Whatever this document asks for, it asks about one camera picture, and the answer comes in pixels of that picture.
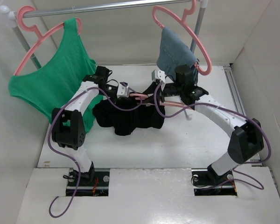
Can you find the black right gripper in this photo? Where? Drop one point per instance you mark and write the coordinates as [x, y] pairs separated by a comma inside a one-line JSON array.
[[163, 95]]

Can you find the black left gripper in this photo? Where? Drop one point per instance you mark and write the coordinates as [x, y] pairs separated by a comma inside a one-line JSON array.
[[115, 96]]

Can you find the pink plastic hanger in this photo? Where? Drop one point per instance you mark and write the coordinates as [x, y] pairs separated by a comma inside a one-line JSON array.
[[143, 97]]

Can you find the black t shirt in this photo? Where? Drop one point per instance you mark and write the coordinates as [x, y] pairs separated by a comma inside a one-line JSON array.
[[125, 115]]

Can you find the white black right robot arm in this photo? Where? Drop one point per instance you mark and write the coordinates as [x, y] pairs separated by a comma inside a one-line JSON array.
[[246, 136]]

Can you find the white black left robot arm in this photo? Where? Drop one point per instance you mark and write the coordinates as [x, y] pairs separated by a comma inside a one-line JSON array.
[[69, 130]]

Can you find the pink hanger with jeans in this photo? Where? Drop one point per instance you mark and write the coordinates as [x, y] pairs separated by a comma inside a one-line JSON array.
[[182, 22]]

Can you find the blue denim shorts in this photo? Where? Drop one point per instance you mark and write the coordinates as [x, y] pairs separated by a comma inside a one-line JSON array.
[[173, 53]]

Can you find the green tank top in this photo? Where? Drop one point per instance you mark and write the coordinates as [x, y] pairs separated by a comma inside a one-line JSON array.
[[55, 83]]

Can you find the metal clothes rack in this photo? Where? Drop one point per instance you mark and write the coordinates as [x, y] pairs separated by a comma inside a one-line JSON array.
[[28, 11]]

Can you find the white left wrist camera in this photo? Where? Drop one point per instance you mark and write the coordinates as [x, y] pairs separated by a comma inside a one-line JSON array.
[[123, 90]]

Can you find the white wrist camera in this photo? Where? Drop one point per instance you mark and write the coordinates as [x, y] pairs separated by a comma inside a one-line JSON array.
[[159, 75], [123, 90]]

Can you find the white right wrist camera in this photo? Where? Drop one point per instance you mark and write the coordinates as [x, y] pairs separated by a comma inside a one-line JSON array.
[[159, 75]]

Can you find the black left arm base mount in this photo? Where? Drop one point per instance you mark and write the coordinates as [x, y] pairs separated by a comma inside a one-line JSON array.
[[99, 186]]

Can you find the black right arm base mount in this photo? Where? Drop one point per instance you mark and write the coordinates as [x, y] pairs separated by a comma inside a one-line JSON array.
[[204, 186]]

